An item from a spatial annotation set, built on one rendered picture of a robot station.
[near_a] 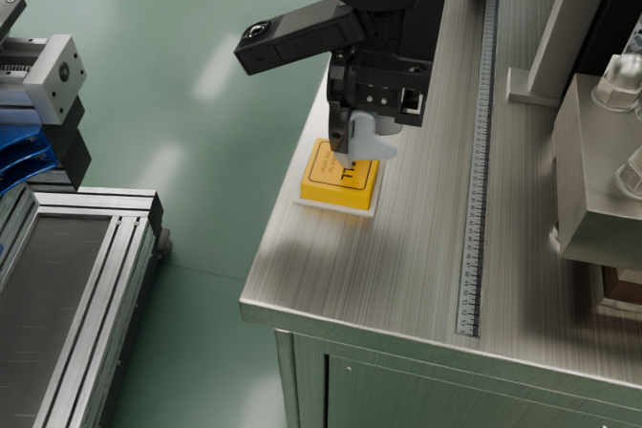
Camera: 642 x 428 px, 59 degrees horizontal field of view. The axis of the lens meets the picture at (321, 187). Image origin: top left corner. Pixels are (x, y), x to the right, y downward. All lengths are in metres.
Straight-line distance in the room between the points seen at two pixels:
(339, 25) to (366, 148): 0.13
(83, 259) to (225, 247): 0.40
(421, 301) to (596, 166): 0.18
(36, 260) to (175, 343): 0.39
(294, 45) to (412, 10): 0.09
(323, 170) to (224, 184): 1.25
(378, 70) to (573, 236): 0.19
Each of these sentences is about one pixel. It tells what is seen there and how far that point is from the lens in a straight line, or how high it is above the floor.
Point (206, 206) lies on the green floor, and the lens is 1.75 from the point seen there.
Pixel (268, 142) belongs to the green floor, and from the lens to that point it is 1.91.
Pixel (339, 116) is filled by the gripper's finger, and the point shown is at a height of 1.03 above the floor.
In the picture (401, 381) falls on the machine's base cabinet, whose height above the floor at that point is 0.80.
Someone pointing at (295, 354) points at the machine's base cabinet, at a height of 0.81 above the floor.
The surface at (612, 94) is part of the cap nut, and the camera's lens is 0.52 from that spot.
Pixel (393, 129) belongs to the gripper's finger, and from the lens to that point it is 0.55.
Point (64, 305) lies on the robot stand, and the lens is 1.42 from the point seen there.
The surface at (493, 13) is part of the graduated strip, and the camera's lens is 0.86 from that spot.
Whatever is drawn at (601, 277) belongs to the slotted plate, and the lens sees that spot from 0.56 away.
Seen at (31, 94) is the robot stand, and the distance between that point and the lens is 1.03.
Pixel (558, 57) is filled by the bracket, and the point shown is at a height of 0.96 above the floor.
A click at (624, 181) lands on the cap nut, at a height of 1.03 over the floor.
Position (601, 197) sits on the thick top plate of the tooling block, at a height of 1.03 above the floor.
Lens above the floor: 1.34
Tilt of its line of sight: 49 degrees down
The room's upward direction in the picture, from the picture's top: straight up
